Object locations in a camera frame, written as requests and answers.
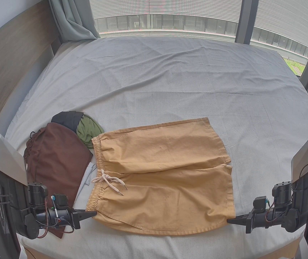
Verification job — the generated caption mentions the white garment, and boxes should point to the white garment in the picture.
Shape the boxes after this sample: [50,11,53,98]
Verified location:
[73,162,96,208]

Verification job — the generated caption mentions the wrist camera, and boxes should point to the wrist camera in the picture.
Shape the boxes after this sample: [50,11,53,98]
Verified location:
[253,196,269,212]
[52,194,69,210]

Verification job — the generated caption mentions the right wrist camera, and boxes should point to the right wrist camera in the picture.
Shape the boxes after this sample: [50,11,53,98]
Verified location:
[253,196,269,212]

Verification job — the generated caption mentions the tan shorts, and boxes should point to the tan shorts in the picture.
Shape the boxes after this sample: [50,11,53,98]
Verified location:
[85,117,236,235]

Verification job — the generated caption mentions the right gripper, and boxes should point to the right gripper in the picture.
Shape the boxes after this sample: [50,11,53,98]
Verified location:
[246,212,273,234]

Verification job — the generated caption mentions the window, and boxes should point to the window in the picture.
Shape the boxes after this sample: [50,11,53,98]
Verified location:
[85,0,308,78]

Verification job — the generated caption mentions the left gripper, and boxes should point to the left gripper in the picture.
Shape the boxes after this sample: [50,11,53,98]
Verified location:
[47,209,82,230]

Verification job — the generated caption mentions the black garment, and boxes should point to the black garment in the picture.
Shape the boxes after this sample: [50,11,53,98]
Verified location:
[51,111,85,134]

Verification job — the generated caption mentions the green garment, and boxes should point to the green garment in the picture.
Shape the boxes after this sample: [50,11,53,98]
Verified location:
[76,114,106,149]

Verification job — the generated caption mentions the bed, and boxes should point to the bed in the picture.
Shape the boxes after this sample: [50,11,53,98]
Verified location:
[0,0,308,259]

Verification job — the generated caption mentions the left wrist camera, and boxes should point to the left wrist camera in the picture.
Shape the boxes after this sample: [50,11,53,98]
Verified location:
[52,194,69,210]

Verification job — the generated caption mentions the brown shorts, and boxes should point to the brown shorts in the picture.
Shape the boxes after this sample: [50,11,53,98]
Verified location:
[23,122,94,239]

